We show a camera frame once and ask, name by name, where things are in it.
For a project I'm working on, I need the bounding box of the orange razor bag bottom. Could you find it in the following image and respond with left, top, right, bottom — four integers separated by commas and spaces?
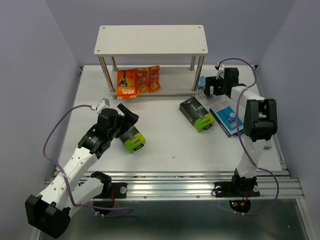
135, 68, 150, 95

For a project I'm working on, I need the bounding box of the orange razor bag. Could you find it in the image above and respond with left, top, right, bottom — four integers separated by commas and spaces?
135, 68, 150, 95
147, 65, 161, 94

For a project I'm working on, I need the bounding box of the black green razor box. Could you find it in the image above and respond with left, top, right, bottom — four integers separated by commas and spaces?
119, 125, 146, 154
179, 96, 215, 133

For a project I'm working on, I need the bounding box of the orange razor bag top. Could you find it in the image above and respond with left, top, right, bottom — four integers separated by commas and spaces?
147, 65, 161, 94

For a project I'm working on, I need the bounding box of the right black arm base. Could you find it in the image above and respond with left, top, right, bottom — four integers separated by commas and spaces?
211, 181, 260, 199

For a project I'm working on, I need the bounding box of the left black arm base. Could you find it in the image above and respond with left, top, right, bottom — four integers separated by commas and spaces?
90, 171, 128, 199

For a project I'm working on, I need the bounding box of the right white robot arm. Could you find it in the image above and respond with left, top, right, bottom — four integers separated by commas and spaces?
205, 66, 278, 195

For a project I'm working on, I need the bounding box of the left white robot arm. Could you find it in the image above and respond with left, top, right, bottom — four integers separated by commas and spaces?
25, 101, 139, 239

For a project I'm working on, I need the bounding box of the white two-tier shelf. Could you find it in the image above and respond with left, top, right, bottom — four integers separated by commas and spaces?
94, 25, 209, 98

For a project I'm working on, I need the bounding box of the blue blister razor pack left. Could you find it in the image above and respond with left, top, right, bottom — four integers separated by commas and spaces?
197, 76, 221, 105

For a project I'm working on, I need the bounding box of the blue razor pack middle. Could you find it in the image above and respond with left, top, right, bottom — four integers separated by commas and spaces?
209, 100, 244, 138

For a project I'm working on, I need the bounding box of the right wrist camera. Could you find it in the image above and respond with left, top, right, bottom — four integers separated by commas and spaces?
215, 63, 226, 79

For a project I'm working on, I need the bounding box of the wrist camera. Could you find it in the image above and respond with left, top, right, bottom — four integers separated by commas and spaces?
215, 63, 226, 79
90, 97, 110, 115

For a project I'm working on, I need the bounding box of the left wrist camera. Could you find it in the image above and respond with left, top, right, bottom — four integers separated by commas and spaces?
90, 97, 110, 115

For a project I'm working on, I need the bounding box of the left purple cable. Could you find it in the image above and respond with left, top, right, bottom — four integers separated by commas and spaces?
42, 104, 134, 218

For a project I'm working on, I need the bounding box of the purple cable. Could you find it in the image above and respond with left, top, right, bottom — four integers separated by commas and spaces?
216, 57, 280, 216
42, 104, 134, 218

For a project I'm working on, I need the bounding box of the aluminium rail frame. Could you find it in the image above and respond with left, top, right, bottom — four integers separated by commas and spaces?
41, 65, 306, 201

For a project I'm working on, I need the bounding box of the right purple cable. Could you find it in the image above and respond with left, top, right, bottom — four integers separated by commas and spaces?
216, 57, 280, 216

